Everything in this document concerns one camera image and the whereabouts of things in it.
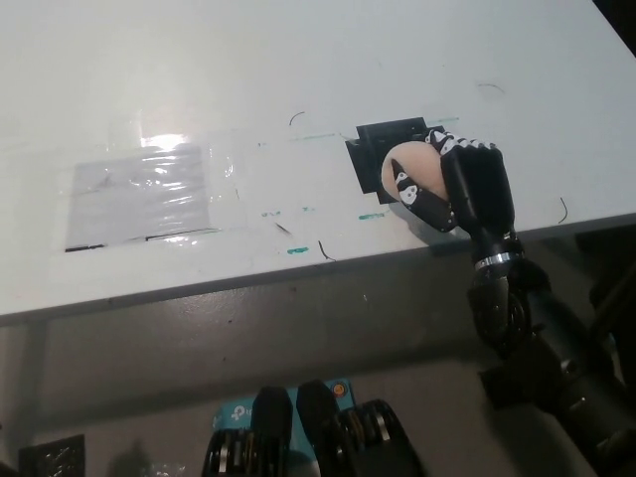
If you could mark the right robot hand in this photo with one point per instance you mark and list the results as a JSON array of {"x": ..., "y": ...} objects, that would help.
[{"x": 484, "y": 199}]

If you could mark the pink dumpling toy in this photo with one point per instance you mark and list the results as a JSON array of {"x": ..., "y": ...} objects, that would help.
[{"x": 420, "y": 166}]

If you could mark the black square mask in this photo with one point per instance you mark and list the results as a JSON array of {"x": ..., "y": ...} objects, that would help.
[{"x": 372, "y": 154}]

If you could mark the black robot body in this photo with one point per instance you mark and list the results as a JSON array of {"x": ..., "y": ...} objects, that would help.
[{"x": 318, "y": 437}]

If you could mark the black floor tape mark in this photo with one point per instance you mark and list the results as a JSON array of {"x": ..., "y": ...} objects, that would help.
[
  {"x": 492, "y": 390},
  {"x": 49, "y": 457}
]

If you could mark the clear plastic film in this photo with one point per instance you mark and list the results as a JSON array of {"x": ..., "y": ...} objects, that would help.
[{"x": 226, "y": 196}]

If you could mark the teal router box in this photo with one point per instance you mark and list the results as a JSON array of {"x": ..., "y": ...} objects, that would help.
[{"x": 233, "y": 413}]

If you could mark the glossy grey sheet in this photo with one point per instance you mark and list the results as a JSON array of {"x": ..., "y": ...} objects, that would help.
[{"x": 139, "y": 204}]

